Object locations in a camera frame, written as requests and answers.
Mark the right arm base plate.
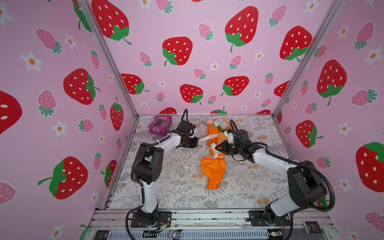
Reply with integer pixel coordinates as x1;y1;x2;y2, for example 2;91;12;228
246;211;291;227

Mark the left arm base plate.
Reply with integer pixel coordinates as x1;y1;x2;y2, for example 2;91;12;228
130;211;172;228

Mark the purple snack packet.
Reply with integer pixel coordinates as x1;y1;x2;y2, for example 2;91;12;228
149;116;172;136

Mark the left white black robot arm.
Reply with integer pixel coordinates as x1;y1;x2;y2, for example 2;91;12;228
131;120;199;225

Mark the aluminium frame rail base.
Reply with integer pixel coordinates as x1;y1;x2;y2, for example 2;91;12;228
84;209;341;240

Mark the white printed ribbon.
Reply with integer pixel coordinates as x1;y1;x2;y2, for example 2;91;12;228
181;132;228;169

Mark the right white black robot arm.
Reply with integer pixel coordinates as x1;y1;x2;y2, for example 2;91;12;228
215;130;336;225

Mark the orange wrapping paper sheet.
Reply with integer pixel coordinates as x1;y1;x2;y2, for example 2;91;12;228
201;119;232;190

